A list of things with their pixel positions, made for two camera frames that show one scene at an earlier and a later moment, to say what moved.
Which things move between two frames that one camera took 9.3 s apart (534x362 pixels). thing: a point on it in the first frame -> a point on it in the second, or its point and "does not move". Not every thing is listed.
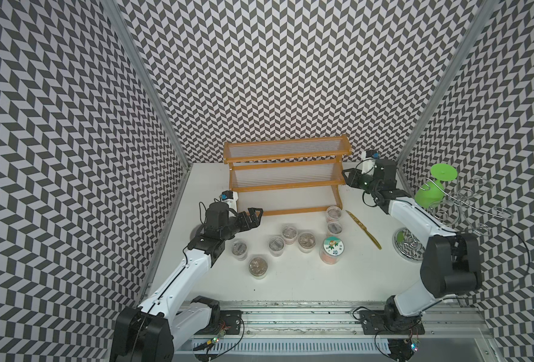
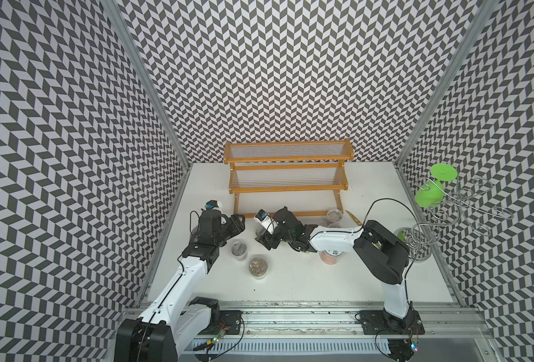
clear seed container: x=333 y=213 does not move
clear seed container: x=239 y=249 does not move
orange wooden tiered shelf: x=294 y=163 does not move
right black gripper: x=353 y=176 -> x=267 y=240
